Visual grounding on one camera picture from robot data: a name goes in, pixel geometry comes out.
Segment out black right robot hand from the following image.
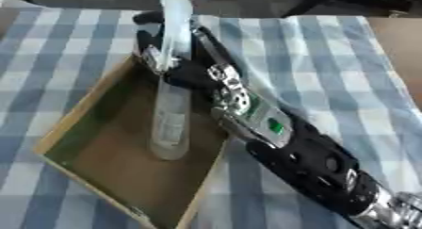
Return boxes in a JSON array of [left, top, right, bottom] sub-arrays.
[[132, 10, 244, 90]]

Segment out clear plastic bottle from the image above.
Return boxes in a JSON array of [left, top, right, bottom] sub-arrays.
[[148, 0, 195, 161]]

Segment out tan cardboard box green inside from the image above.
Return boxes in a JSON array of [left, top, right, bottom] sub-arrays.
[[31, 54, 231, 229]]

